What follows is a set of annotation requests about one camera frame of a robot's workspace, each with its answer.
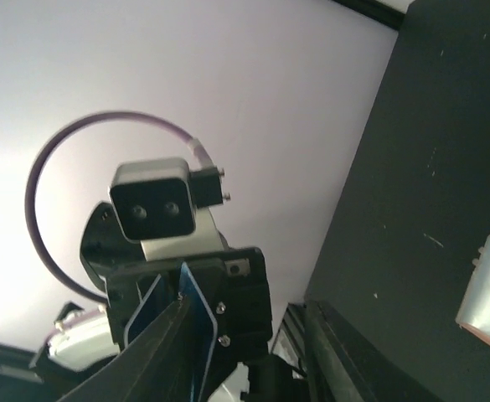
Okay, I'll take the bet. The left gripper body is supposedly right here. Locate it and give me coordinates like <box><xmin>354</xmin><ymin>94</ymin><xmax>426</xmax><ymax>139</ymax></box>
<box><xmin>106</xmin><ymin>247</ymin><xmax>273</xmax><ymax>360</ymax></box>

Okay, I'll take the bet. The blue credit card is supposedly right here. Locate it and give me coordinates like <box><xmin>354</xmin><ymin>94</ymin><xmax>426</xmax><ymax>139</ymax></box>
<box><xmin>178</xmin><ymin>262</ymin><xmax>218</xmax><ymax>401</ymax></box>

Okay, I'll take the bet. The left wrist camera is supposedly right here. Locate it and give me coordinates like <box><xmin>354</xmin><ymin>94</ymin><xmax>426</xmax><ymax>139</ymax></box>
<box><xmin>109</xmin><ymin>157</ymin><xmax>229</xmax><ymax>260</ymax></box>

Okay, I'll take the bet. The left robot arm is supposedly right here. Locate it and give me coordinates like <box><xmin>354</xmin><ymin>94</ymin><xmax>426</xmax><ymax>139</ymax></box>
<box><xmin>30</xmin><ymin>202</ymin><xmax>272</xmax><ymax>401</ymax></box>

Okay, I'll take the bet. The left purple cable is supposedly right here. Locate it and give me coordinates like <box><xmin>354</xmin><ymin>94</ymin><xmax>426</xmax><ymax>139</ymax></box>
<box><xmin>23</xmin><ymin>109</ymin><xmax>212</xmax><ymax>305</ymax></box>

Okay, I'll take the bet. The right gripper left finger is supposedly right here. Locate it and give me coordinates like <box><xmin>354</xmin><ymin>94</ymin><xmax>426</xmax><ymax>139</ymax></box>
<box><xmin>61</xmin><ymin>297</ymin><xmax>194</xmax><ymax>402</ymax></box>

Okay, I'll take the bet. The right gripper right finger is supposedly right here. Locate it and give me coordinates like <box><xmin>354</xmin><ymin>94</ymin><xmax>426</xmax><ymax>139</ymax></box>
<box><xmin>305</xmin><ymin>301</ymin><xmax>440</xmax><ymax>401</ymax></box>

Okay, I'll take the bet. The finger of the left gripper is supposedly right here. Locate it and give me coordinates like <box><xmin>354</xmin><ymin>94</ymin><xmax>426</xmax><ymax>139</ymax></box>
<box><xmin>124</xmin><ymin>275</ymin><xmax>165</xmax><ymax>348</ymax></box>

